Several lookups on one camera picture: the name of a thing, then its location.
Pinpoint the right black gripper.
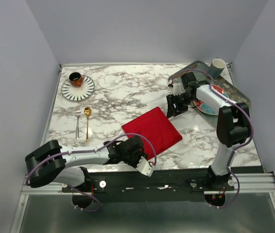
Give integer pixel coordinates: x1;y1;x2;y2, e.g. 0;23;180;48
166;92;195;118

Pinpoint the red cloth napkin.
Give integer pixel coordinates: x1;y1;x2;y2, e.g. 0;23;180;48
122;107;182;160

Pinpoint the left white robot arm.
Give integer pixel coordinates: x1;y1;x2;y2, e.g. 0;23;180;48
25;133;154;192

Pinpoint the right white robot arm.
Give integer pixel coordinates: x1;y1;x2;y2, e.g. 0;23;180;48
166;69;253;190

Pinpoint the red blue patterned plate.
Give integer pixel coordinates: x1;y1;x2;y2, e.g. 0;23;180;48
192;84;229;116

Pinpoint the green floral tray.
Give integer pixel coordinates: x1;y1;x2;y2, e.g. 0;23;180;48
180;61;251;126

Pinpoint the dark green white cup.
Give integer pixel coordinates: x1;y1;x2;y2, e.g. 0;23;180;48
208;58;226;79

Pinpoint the gold spoon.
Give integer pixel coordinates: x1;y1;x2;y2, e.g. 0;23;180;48
84;107;92;143

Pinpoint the silver fork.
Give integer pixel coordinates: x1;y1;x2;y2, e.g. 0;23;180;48
75;106;81;140

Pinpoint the striped white saucer plate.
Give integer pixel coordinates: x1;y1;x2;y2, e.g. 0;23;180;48
61;75;95;102

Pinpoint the brown black teacup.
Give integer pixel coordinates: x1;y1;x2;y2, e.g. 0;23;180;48
69;72;84;87

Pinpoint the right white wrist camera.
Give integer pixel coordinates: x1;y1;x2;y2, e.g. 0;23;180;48
168;83;185;96

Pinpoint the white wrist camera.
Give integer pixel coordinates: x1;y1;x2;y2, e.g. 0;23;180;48
136;156;154;177
168;83;185;96

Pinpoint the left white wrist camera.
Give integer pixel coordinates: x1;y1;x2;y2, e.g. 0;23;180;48
136;156;154;177

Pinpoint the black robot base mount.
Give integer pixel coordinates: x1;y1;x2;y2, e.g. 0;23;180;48
62;168;234;210

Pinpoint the aluminium rail frame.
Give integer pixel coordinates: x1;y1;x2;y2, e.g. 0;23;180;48
16;162;275;233

